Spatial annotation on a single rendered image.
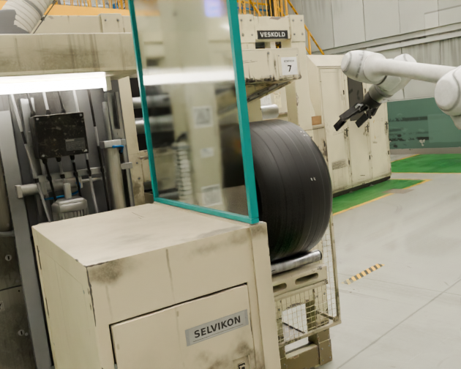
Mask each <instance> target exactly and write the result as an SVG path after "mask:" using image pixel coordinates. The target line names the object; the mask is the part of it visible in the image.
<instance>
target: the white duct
mask: <svg viewBox="0 0 461 369"><path fill-rule="evenodd" d="M52 1H53V0H8V1H7V2H6V4H5V5H4V6H3V7H2V10H15V11H16V14H17V15H15V19H16V20H15V21H14V25H17V26H18V27H21V28H22V29H24V30H26V31H28V32H29V33H31V31H32V30H33V29H34V27H35V26H36V25H37V23H38V22H39V20H41V19H42V17H43V15H44V13H45V12H46V10H47V8H49V6H50V5H51V3H52Z"/></svg>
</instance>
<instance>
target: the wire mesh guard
mask: <svg viewBox="0 0 461 369"><path fill-rule="evenodd" d="M327 229H329V230H330V240H331V244H330V245H331V256H332V265H333V266H329V267H333V271H332V272H333V275H334V276H333V277H334V292H335V297H334V298H335V301H336V302H335V303H336V310H337V312H336V314H337V316H338V318H339V321H337V322H334V321H333V322H331V323H329V322H330V320H329V321H327V322H328V324H326V325H324V326H321V327H318V328H317V326H315V327H316V329H314V330H311V331H309V332H308V328H307V329H306V330H307V332H306V333H304V330H303V331H302V332H303V334H301V335H298V336H296V337H295V335H296V334H295V335H294V338H290V339H289V340H286V341H283V342H281V338H280V343H279V348H281V347H283V346H286V345H288V344H290V343H293V342H296V341H297V340H301V339H303V338H306V337H308V336H310V335H314V334H315V333H318V332H321V331H323V330H325V329H328V328H330V327H333V326H336V325H338V324H341V323H342V321H341V313H340V296H339V286H338V277H337V260H336V250H335V241H334V224H333V214H332V209H331V216H330V219H329V228H327ZM327 246H329V245H327V242H326V248H327ZM329 267H327V268H329ZM327 273H329V272H327ZM334 292H333V293H334ZM318 293H319V292H318ZM318 293H315V294H318ZM333 293H331V294H333ZM311 295H313V299H314V293H313V294H311ZM311 295H310V294H309V296H308V297H309V299H310V296H311ZM305 297H306V296H305V295H304V297H303V298H304V301H305ZM323 297H324V296H323V292H322V299H323ZM303 298H301V297H300V303H301V299H303ZM318 298H320V297H318ZM318 298H317V299H318ZM331 299H333V298H331ZM331 299H330V300H331ZM297 300H299V299H297ZM295 301H296V300H295ZM302 304H303V303H302ZM302 304H300V305H302ZM332 304H334V303H331V310H333V309H334V308H333V309H332ZM296 306H298V305H296ZM294 307H295V306H294ZM318 309H319V314H318V315H320V314H321V313H320V308H318ZM318 309H317V310H318ZM313 311H316V309H315V310H313ZM311 312H312V311H311V310H310V312H309V313H310V316H311ZM314 316H317V315H314ZM321 319H322V318H320V319H318V320H320V323H321ZM318 320H317V321H318ZM325 323H326V322H325V317H324V323H323V324H325ZM283 328H284V333H286V332H285V327H283ZM312 328H313V327H312ZM312 328H310V329H312ZM281 329H282V328H281ZM306 330H305V331H306ZM290 331H291V330H289V331H288V332H289V337H291V336H293V335H291V336H290ZM284 333H283V334H284ZM299 333H300V332H299ZM299 333H297V334H299ZM289 337H288V338H289ZM282 340H283V339H282Z"/></svg>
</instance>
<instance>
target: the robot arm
mask: <svg viewBox="0 0 461 369"><path fill-rule="evenodd" d="M341 69H342V72H343V73H344V74H345V75H346V76H348V77H349V78H351V79H353V80H355V81H359V82H362V83H368V84H372V85H371V87H370V88H369V91H368V92H367V93H366V94H365V95H364V101H363V102H361V103H360V104H359V103H358V102H357V103H356V104H355V105H354V106H352V107H351V108H349V109H348V110H347V111H345V112H344V113H342V114H341V115H339V118H340V119H339V120H338V121H337V122H336V124H335V125H334V129H335V130H336V131H338V130H339V129H340V128H341V127H342V126H343V125H344V124H345V123H346V122H347V120H348V119H350V118H351V117H353V116H355V115H356V114H358V113H359V114H360V113H362V112H364V111H366V113H364V114H363V115H362V116H361V117H360V118H359V119H358V120H357V121H356V122H355V123H356V125H357V127H361V126H362V125H363V123H365V122H366V121H367V120H368V119H371V118H372V117H371V116H374V115H375V114H376V112H377V110H378V108H379V107H380V105H381V104H382V103H385V102H386V101H387V100H388V99H389V98H390V97H392V96H393V95H394V94H395V93H396V92H398V91H400V90H401V89H402V88H403V87H405V86H406V85H407V84H408V82H409V81H410V80H411V79H414V80H418V81H426V82H430V83H436V86H435V91H434V96H435V102H436V104H437V106H438V107H439V108H440V109H441V110H442V111H443V112H444V113H445V114H447V115H450V117H451V119H452V121H453V122H454V125H455V126H456V127H457V129H458V130H461V65H460V66H459V67H448V66H441V65H434V64H422V63H416V60H415V59H414V58H413V57H412V56H410V55H409V54H406V53H405V54H402V55H399V56H397V57H395V58H394V59H386V58H385V57H384V56H383V55H382V54H380V53H373V52H369V51H349V52H347V53H346V54H345V55H344V56H343V58H342V61H341ZM359 109H360V111H359Z"/></svg>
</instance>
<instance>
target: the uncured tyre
mask: <svg viewBox="0 0 461 369"><path fill-rule="evenodd" d="M273 129H276V130H273ZM262 130H265V131H262ZM299 130H302V131H304V130H303V129H302V128H300V126H298V125H296V124H294V123H292V122H288V121H285V120H281V119H270V120H263V121H257V122H250V137H251V144H252V158H253V166H254V174H255V187H256V195H257V202H258V216H259V221H262V222H265V223H266V225H267V234H268V241H269V255H270V263H273V262H275V261H280V260H283V259H286V258H290V257H293V256H297V255H300V254H302V253H306V252H308V251H309V250H311V249H312V248H314V246H316V245H317V244H318V243H319V241H321V239H322V238H323V235H324V234H325V232H326V229H327V227H328V224H329V219H330V216H331V209H332V202H333V192H332V184H331V177H330V173H329V169H328V166H327V164H326V161H325V159H324V157H323V155H322V153H321V151H320V149H319V148H318V146H317V145H316V143H315V142H314V140H312V139H311V137H310V136H309V135H308V136H309V137H304V136H303V135H302V134H301V133H300V132H299ZM314 175H315V176H316V180H317V181H316V182H312V183H310V176H314Z"/></svg>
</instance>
